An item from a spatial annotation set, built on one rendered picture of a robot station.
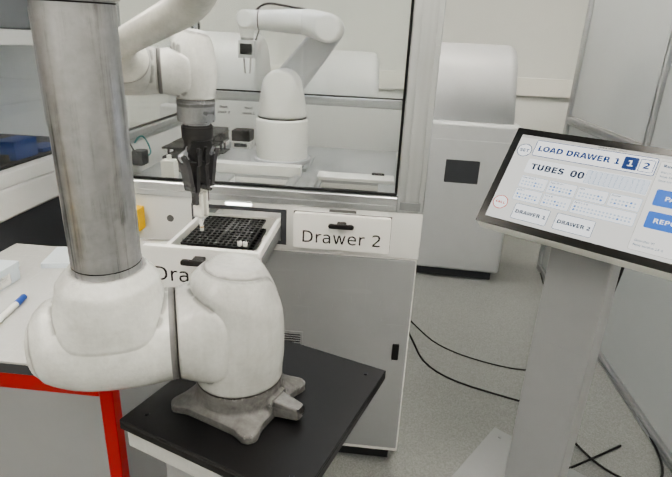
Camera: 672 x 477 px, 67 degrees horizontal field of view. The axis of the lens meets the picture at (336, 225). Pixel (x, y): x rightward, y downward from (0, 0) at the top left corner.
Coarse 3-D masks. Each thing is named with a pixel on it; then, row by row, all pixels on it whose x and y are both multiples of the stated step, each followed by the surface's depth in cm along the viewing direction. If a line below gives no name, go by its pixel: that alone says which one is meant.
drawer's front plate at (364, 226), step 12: (300, 216) 149; (312, 216) 149; (324, 216) 148; (336, 216) 148; (348, 216) 148; (360, 216) 148; (372, 216) 149; (300, 228) 150; (312, 228) 150; (324, 228) 150; (360, 228) 149; (372, 228) 148; (384, 228) 148; (300, 240) 152; (312, 240) 151; (324, 240) 151; (336, 240) 150; (372, 240) 149; (384, 240) 149; (372, 252) 151; (384, 252) 150
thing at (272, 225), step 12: (204, 216) 155; (228, 216) 155; (240, 216) 154; (252, 216) 154; (264, 216) 155; (192, 228) 146; (264, 228) 155; (276, 228) 148; (180, 240) 138; (264, 240) 136; (276, 240) 148; (264, 252) 133; (264, 264) 133
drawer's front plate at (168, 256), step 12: (144, 252) 122; (156, 252) 121; (168, 252) 121; (180, 252) 121; (192, 252) 120; (204, 252) 120; (216, 252) 120; (228, 252) 120; (240, 252) 119; (252, 252) 120; (156, 264) 122; (168, 264) 122; (180, 264) 122; (168, 276) 123
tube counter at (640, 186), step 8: (576, 168) 132; (584, 168) 131; (568, 176) 132; (576, 176) 131; (584, 176) 130; (592, 176) 129; (600, 176) 128; (608, 176) 127; (616, 176) 126; (624, 176) 125; (592, 184) 128; (600, 184) 127; (608, 184) 126; (616, 184) 125; (624, 184) 124; (632, 184) 123; (640, 184) 122; (648, 184) 121; (632, 192) 122; (640, 192) 121
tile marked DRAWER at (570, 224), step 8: (560, 216) 128; (568, 216) 127; (552, 224) 128; (560, 224) 127; (568, 224) 126; (576, 224) 126; (584, 224) 125; (592, 224) 124; (568, 232) 126; (576, 232) 125; (584, 232) 124
